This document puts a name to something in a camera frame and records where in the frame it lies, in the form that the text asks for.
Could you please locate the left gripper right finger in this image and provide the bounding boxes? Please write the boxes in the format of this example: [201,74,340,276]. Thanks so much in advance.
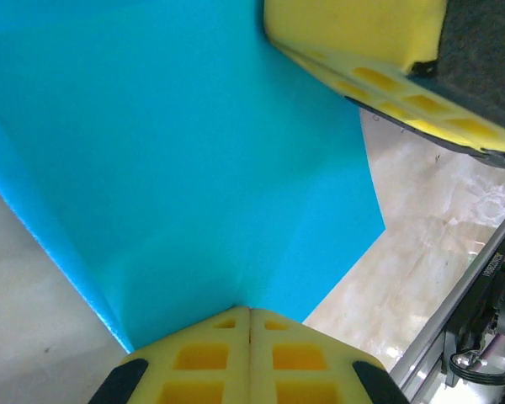
[250,308,409,404]

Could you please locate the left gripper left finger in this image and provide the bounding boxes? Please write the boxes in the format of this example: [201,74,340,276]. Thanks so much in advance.
[88,306,253,404]

